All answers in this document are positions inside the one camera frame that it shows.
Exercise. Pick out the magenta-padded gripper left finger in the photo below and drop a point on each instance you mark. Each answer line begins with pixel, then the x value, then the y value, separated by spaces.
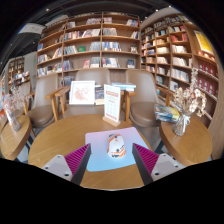
pixel 75 160

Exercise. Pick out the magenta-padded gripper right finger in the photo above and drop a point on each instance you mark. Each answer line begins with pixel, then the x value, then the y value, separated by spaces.
pixel 148 160

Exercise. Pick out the white and orange computer mouse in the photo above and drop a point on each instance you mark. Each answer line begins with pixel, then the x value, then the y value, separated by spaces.
pixel 116 146

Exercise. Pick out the blue and pink mouse pad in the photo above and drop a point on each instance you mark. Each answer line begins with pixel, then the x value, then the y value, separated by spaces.
pixel 98 146

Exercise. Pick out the round wooden side table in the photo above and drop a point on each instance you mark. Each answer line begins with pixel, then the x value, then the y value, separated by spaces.
pixel 13 140
pixel 188 146

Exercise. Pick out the glass vase with beige flowers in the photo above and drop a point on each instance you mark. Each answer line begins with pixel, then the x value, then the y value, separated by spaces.
pixel 181 125

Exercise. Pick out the stack of colourful books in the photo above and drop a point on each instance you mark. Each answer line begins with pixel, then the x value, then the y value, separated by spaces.
pixel 166 113

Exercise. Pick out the brown wooden armchair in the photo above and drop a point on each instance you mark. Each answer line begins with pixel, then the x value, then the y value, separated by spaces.
pixel 143 103
pixel 41 106
pixel 93 75

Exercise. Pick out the white framed flower picture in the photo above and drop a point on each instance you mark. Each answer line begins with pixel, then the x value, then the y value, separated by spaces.
pixel 82 92

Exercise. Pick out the white and red sign stand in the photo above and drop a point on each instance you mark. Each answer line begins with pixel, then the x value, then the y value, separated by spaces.
pixel 112 101

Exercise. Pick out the dark hardcover book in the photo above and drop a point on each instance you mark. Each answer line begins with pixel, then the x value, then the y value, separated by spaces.
pixel 99 95

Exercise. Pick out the glass vase with pink flowers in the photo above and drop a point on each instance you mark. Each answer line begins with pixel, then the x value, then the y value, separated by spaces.
pixel 14 121

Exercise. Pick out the small distant bookshelf unit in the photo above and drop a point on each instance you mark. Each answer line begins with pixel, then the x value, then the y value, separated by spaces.
pixel 16 71

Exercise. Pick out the tall wooden bookshelf unit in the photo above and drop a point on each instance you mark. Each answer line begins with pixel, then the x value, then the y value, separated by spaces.
pixel 170 50

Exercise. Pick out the wide wooden bookshelf unit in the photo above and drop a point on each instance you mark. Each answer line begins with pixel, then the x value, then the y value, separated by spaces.
pixel 88 40

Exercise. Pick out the white hanging ceiling panel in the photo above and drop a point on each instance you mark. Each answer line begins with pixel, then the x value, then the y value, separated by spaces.
pixel 31 28

